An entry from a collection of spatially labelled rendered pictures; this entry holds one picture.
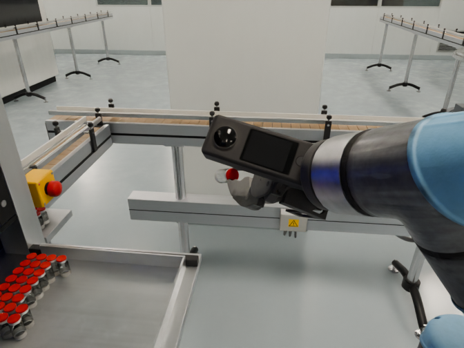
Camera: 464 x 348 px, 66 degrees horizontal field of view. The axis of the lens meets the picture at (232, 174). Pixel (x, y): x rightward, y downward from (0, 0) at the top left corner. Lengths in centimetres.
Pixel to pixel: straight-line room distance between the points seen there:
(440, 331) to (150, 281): 54
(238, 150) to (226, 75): 168
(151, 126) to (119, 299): 89
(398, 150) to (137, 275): 67
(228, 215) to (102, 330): 105
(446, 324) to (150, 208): 138
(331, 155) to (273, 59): 171
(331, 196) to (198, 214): 142
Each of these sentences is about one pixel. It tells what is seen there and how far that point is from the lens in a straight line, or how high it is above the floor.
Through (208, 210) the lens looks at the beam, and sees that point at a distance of 170.
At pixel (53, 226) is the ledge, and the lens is 107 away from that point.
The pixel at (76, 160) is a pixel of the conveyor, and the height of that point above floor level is 91.
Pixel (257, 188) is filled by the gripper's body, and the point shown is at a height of 124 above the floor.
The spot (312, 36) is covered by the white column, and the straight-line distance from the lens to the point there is 201.
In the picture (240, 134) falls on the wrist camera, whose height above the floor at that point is 131.
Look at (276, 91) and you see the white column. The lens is 205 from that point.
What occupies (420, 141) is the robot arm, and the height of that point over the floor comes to 135.
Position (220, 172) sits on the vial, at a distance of 54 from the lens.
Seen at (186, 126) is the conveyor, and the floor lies 93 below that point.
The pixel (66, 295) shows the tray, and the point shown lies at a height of 88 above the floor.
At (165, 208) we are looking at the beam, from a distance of 174.
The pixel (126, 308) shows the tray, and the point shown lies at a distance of 78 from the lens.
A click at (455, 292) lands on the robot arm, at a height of 123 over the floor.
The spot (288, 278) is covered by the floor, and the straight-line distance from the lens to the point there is 210.
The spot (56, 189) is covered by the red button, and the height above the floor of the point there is 100.
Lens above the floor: 144
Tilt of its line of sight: 28 degrees down
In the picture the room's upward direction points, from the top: straight up
